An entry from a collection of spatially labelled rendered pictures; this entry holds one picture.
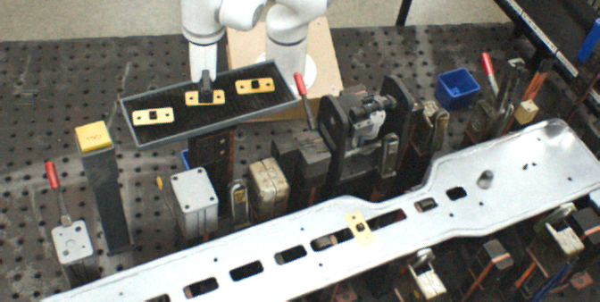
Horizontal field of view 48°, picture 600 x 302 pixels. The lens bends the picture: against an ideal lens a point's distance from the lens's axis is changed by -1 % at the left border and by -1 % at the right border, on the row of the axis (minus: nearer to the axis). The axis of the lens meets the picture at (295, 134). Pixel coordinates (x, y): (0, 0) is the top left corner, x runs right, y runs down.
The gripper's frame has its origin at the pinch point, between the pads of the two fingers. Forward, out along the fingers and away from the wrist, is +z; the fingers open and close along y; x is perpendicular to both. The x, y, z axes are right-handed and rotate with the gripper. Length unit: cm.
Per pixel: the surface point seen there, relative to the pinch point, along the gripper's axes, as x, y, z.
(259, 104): 11.9, 2.6, 5.2
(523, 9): 96, -39, 18
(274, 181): 13.9, 17.8, 13.2
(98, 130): -22.6, 7.2, 5.2
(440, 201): 53, 21, 21
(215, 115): 2.0, 4.9, 5.2
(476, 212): 61, 25, 21
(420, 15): 119, -146, 121
